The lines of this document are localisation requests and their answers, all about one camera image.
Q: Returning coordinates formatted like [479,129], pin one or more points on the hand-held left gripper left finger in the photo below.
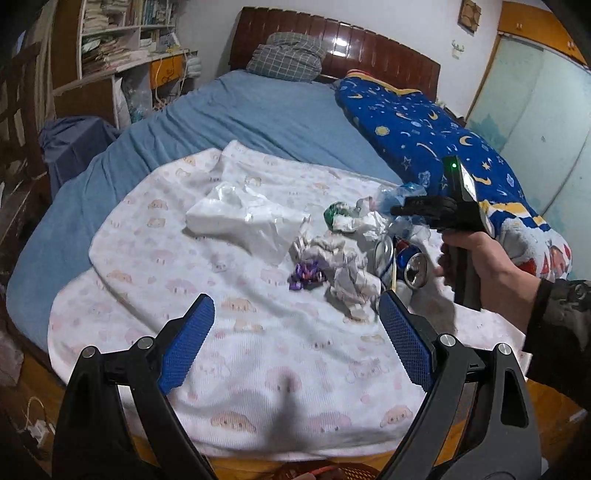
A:
[189,341]

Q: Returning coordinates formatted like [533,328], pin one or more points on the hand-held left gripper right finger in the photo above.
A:
[406,344]

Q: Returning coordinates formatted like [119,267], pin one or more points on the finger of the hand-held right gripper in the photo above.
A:
[413,208]

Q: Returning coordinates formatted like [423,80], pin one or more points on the crushed clear plastic bottle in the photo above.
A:
[397,194]

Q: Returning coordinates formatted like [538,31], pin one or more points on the small white tissue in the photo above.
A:
[364,224]

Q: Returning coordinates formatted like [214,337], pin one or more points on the silver drink can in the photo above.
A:
[383,256]

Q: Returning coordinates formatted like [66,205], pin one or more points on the crushed blue drink can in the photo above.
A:
[414,270]

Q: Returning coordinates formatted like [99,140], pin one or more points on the thin wooden stick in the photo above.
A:
[395,279]

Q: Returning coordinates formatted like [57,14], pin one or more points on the green foil wrapper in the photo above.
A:
[337,213]

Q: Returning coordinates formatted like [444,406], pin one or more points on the large white tissue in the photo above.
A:
[346,272]

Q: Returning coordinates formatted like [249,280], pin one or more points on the purple foil wrapper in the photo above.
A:
[307,274]

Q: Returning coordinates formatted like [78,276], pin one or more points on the white plastic bag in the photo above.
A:
[240,217]

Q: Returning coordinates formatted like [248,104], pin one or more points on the person's right hand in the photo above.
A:
[489,267]

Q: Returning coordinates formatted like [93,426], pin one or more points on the white printed blanket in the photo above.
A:
[258,360]

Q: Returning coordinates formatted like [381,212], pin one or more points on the blue star print blanket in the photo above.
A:
[438,138]

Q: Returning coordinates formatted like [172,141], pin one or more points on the frosted glass door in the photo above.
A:
[531,115]

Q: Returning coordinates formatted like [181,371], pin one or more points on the dark wooden headboard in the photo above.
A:
[369,46]

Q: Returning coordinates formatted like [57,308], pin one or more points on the white power strip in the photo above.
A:
[39,431]

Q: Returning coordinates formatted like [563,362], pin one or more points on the grey checked pillow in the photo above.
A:
[286,57]

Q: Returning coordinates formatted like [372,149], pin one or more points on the blue cloth heap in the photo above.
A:
[76,147]

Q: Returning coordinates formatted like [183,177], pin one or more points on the wooden bookshelf desk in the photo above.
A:
[92,87]

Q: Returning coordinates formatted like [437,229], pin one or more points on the dark wooden chair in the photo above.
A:
[21,120]

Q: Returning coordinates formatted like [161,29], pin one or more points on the row of books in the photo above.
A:
[111,27]

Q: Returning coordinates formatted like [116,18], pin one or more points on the white wall hook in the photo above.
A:
[457,50]

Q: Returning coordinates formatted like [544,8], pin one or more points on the small wall picture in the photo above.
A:
[470,14]

